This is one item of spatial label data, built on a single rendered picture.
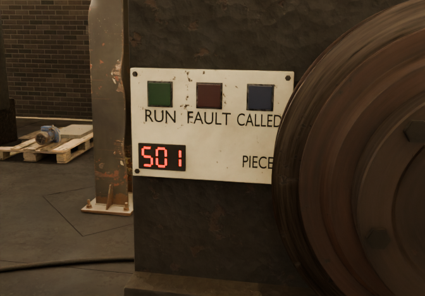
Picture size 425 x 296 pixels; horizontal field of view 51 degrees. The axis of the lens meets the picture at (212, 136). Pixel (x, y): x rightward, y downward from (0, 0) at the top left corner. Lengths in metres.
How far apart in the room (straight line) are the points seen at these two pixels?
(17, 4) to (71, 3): 0.91
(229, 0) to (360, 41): 0.24
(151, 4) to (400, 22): 0.38
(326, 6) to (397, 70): 0.21
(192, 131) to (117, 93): 2.63
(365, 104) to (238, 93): 0.23
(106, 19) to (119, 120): 0.73
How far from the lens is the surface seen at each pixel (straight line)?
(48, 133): 5.13
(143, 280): 0.83
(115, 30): 3.32
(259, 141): 0.71
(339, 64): 0.56
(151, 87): 0.72
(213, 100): 0.70
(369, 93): 0.54
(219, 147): 0.72
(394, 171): 0.50
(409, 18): 0.57
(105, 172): 3.50
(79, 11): 7.38
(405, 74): 0.54
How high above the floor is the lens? 1.28
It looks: 12 degrees down
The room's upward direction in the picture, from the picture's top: 1 degrees clockwise
